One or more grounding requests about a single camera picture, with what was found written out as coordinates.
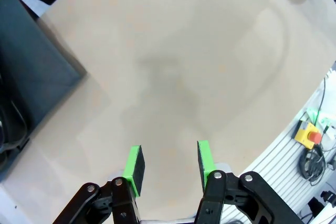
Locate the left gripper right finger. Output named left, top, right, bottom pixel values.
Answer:
left=195, top=140, right=300, bottom=224

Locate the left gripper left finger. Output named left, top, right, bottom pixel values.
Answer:
left=51, top=144, right=146, bottom=224

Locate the black shoe stand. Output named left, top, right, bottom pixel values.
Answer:
left=0, top=0, right=88, bottom=141

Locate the yellow emergency stop button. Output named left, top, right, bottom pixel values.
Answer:
left=293, top=120, right=323, bottom=150

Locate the aluminium profile table frame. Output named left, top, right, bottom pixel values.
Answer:
left=217, top=63, right=336, bottom=224

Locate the coiled black cable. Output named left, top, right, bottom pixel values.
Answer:
left=299, top=145, right=328, bottom=187

